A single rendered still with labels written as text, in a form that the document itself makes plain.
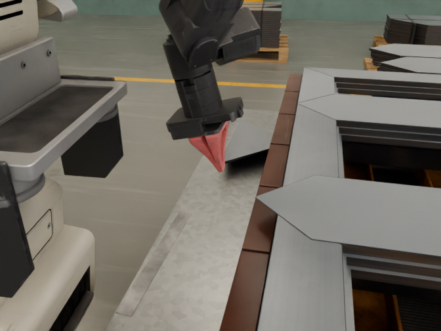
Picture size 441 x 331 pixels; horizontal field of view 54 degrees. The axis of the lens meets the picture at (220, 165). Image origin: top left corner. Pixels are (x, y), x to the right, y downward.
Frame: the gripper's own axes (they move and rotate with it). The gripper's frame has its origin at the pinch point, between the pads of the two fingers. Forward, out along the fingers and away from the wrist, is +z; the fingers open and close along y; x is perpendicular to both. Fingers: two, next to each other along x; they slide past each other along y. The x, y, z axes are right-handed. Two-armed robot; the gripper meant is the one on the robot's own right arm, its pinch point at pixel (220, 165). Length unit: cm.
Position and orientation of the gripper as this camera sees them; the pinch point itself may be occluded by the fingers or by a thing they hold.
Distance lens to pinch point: 66.2
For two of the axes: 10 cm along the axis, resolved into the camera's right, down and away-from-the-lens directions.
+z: 2.6, 8.7, 4.2
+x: -2.4, 4.8, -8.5
